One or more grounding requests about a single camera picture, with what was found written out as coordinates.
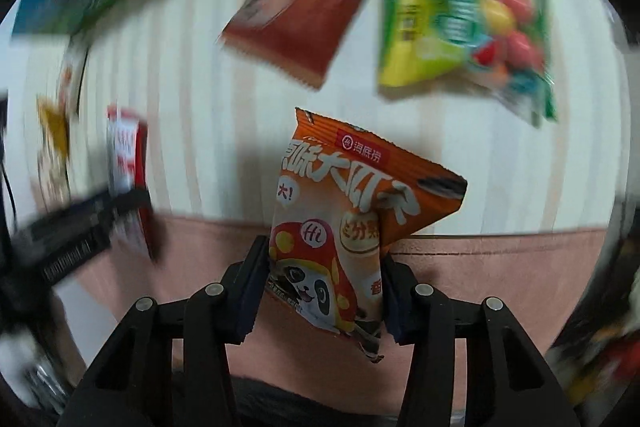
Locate green yellow candy bag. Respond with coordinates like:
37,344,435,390
378,0,558,126

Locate small white red snack packet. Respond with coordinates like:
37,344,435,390
56,40,89,118

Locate orange panda snack bag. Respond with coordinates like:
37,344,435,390
267,109,468,362

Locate golden crinkled snack bag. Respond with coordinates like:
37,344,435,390
37,96,70,210

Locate white red spicy strip packet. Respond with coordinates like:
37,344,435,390
106,104,156,259

